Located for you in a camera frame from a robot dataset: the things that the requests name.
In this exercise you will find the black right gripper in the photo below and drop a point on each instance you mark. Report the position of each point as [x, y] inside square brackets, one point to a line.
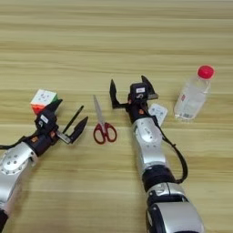
[138, 110]

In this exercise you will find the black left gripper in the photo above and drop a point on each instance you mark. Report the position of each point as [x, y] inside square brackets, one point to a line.
[42, 142]

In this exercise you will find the colourful puzzle cube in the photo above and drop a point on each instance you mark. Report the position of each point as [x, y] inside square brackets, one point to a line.
[42, 100]

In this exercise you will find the white remote control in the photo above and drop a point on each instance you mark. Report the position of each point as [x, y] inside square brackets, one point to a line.
[159, 113]

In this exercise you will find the clear bottle red cap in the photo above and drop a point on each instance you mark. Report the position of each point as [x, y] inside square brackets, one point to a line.
[191, 97]

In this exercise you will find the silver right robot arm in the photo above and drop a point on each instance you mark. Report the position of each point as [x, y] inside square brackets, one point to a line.
[150, 145]

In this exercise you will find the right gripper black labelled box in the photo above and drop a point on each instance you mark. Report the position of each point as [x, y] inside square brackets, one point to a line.
[139, 91]

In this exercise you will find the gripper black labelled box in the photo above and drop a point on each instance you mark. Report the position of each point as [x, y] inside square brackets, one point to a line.
[45, 119]
[139, 91]

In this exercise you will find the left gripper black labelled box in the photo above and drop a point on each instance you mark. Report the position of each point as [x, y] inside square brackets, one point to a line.
[45, 119]

